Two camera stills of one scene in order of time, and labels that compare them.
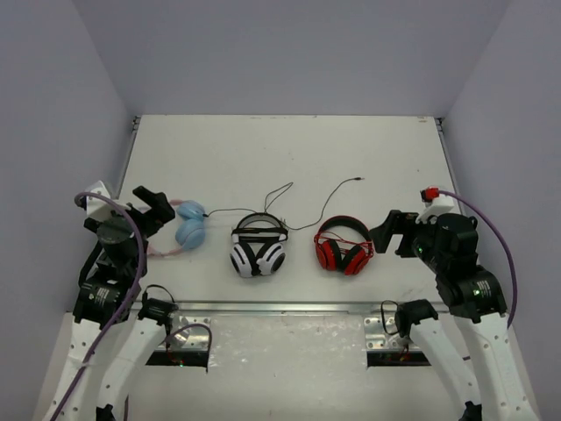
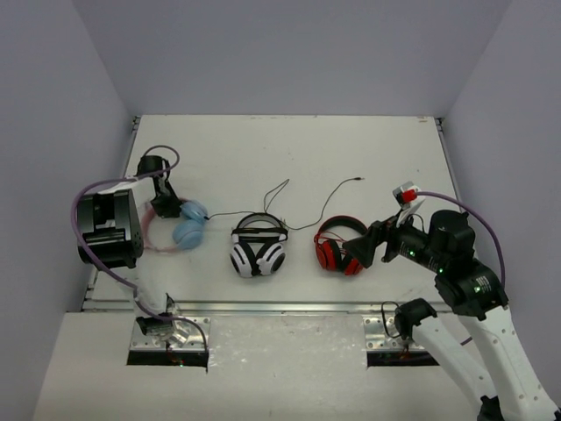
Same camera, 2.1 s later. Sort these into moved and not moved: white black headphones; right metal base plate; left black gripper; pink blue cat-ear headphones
Moved: left black gripper
Not moved: white black headphones; pink blue cat-ear headphones; right metal base plate
